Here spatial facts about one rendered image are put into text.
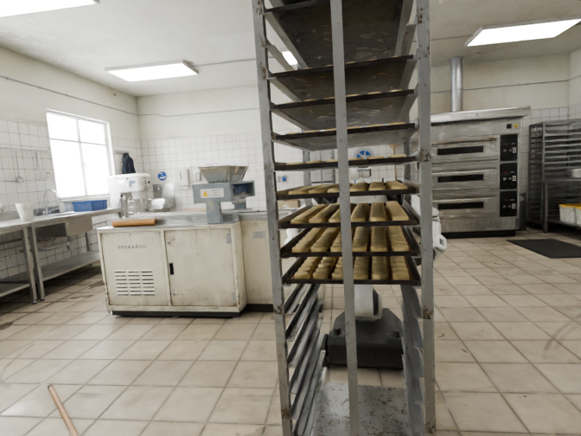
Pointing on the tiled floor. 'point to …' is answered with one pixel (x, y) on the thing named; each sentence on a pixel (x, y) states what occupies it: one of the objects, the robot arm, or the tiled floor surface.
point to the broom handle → (62, 411)
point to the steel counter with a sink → (63, 222)
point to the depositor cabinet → (174, 270)
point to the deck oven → (475, 171)
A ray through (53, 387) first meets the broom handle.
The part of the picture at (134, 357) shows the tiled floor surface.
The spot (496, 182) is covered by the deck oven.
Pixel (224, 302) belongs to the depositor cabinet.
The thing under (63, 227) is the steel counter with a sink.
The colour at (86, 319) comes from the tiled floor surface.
